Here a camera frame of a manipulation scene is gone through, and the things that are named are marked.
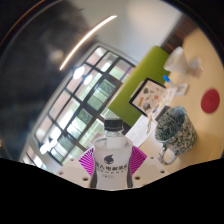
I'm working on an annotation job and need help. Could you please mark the black-framed picture stand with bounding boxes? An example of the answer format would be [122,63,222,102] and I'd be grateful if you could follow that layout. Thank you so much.
[128,77,168,117]

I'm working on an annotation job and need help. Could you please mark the long curved ceiling light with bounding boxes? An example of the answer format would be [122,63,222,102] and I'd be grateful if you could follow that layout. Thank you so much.
[59,14,118,72]

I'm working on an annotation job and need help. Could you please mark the small cards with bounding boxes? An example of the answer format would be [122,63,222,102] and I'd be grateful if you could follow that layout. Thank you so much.
[173,83,189,96]

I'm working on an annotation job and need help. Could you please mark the dark-framed window wall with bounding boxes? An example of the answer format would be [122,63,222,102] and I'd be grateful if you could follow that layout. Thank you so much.
[19,44,136,166]

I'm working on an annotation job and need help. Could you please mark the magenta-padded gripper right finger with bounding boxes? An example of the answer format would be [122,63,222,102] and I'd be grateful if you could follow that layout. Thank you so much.
[128,145,168,190]

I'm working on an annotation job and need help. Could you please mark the small printed paper slip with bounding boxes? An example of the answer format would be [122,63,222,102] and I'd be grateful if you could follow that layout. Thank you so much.
[188,56,204,78]

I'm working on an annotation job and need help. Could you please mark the small blue-capped bottle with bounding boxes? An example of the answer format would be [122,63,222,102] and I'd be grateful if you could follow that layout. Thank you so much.
[162,74,176,87]

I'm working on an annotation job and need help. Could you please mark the green upholstered bench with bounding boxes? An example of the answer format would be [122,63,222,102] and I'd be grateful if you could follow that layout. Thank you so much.
[108,45,171,127]

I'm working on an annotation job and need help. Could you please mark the green speckled ceramic mug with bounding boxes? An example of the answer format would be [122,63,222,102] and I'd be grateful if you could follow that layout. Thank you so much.
[154,105,198,166]

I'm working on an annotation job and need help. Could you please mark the white ceramic bowl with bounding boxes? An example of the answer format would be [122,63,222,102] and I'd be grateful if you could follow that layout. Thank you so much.
[163,46,189,76]

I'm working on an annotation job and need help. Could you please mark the clear black-capped water bottle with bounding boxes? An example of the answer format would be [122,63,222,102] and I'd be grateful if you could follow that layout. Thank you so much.
[89,118,134,190]

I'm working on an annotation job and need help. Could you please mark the flat round red coaster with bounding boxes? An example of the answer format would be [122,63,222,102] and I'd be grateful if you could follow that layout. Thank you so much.
[200,87,221,114]

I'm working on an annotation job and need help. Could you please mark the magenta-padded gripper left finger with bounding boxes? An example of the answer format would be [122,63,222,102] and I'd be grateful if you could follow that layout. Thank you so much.
[56,148,96,190]

